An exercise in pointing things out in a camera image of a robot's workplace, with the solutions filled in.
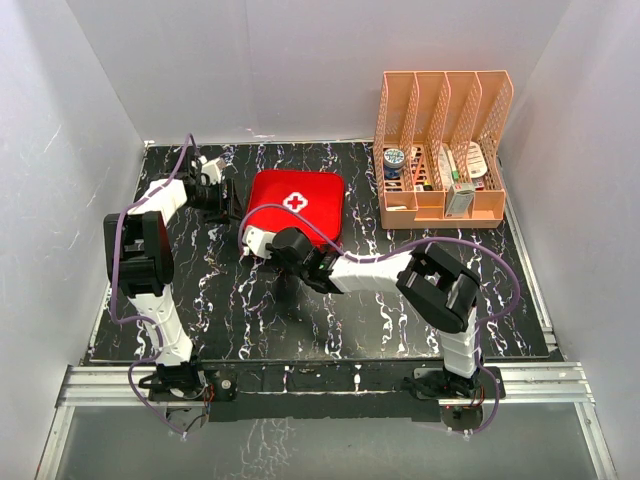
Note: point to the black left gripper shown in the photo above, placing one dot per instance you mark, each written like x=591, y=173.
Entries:
x=229, y=208

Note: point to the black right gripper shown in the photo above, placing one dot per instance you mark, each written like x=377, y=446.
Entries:
x=274, y=253

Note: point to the red black medicine case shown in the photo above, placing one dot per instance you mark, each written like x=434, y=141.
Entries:
x=310, y=201

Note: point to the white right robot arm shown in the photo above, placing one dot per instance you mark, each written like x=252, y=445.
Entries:
x=442, y=290

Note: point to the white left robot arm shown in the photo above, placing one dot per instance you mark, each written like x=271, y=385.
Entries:
x=140, y=264

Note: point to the round blue patterned tin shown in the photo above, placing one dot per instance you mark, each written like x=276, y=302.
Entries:
x=394, y=160

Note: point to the grey stapler box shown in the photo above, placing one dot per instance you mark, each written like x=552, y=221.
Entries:
x=459, y=198

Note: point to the peach plastic desk organizer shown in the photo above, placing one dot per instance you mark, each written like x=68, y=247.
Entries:
x=432, y=116

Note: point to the pink white card pack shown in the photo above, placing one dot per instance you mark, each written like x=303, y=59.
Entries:
x=475, y=161

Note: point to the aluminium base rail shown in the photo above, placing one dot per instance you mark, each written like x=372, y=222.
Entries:
x=517, y=382

